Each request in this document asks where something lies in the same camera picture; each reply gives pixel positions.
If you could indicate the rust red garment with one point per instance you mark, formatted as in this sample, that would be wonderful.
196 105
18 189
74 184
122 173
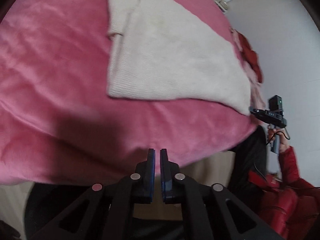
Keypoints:
250 52

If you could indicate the person's right hand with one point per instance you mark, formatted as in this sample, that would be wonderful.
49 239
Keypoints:
283 142

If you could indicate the wicker box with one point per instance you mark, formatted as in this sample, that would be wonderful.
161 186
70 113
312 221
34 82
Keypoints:
223 5

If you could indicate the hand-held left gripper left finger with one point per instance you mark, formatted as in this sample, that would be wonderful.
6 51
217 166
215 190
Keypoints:
150 175

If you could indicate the person's black pants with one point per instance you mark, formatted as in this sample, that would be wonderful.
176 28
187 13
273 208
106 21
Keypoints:
250 155

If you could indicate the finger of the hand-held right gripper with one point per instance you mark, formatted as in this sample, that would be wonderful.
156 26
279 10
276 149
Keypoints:
256 111

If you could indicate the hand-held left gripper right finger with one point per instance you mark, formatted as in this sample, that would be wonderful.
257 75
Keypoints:
163 177

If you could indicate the pink fleece blanket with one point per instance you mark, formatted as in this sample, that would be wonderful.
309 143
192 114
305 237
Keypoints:
50 80

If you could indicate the person's right forearm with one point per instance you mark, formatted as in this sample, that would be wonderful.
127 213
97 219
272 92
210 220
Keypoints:
291 165

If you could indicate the cream knit sweater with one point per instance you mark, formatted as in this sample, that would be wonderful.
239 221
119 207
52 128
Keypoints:
175 55

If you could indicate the person in red jacket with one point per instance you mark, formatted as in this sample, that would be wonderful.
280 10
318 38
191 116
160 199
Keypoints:
282 205

